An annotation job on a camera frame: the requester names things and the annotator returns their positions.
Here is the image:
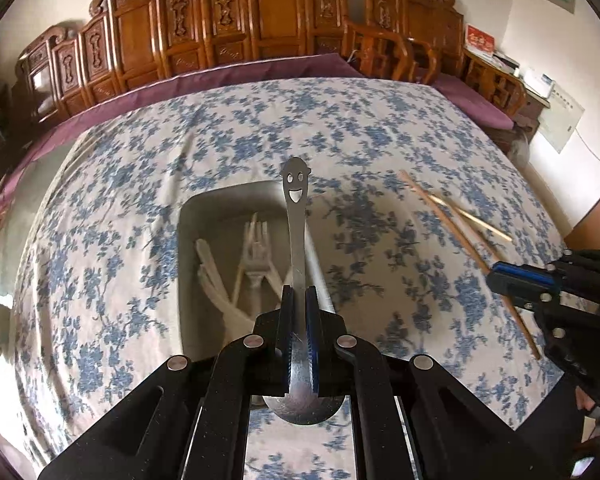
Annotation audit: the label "person's right hand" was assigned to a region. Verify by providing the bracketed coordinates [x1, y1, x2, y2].
[576, 387, 600, 418]

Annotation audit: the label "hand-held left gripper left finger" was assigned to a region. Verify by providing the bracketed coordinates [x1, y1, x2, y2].
[39, 284, 297, 480]

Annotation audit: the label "wooden armchair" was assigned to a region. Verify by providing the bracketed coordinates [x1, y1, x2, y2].
[342, 20, 438, 83]

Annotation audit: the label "wooden chopstick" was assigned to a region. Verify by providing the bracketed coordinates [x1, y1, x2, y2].
[398, 169, 542, 361]
[426, 193, 514, 243]

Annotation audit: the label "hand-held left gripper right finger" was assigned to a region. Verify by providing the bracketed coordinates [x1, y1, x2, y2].
[305, 285, 565, 480]

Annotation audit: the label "red box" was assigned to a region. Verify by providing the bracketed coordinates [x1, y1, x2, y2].
[465, 24, 496, 56]

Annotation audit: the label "blue floral bedsheet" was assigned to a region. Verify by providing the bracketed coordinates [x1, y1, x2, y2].
[10, 77, 568, 480]

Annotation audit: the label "person's black pants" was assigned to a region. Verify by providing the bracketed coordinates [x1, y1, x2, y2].
[517, 380, 600, 480]

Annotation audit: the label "purple bed sheet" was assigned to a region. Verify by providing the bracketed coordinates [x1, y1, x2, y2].
[0, 52, 516, 216]

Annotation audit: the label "stack of books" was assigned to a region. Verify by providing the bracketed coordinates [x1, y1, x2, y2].
[492, 50, 521, 71]

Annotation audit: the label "person's right forearm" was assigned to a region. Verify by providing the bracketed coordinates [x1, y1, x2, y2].
[564, 175, 600, 253]

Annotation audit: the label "white cable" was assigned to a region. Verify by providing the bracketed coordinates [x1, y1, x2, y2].
[575, 127, 600, 171]

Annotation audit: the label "white box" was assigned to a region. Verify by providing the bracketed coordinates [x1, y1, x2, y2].
[522, 67, 556, 98]

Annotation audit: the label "grey rectangular tray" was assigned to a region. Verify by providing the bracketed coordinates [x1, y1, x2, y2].
[177, 180, 337, 361]

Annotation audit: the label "white wall panel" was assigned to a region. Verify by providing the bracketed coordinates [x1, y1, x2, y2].
[537, 85, 586, 155]

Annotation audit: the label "carved wooden chairs row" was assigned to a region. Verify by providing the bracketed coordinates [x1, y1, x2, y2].
[17, 0, 466, 126]

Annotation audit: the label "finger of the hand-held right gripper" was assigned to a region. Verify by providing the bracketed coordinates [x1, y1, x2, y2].
[486, 261, 563, 291]
[507, 287, 561, 311]

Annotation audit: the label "metal spoon with smiley handle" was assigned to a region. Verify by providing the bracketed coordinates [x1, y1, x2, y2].
[262, 156, 346, 426]

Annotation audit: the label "wooden nightstand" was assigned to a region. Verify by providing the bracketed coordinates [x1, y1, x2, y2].
[462, 52, 551, 133]

